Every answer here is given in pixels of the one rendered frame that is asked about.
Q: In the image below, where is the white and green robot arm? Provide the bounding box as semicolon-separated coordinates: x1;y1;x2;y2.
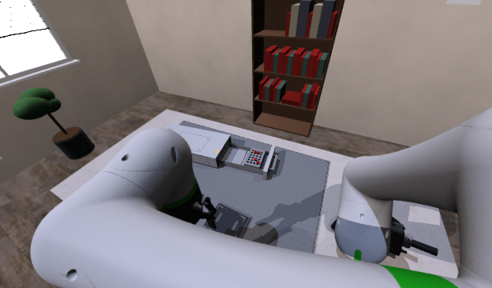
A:
30;107;492;288

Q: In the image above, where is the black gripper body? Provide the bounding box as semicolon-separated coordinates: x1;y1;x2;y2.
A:
183;209;203;225

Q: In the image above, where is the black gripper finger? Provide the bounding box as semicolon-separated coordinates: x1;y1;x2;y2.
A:
201;194;217;230

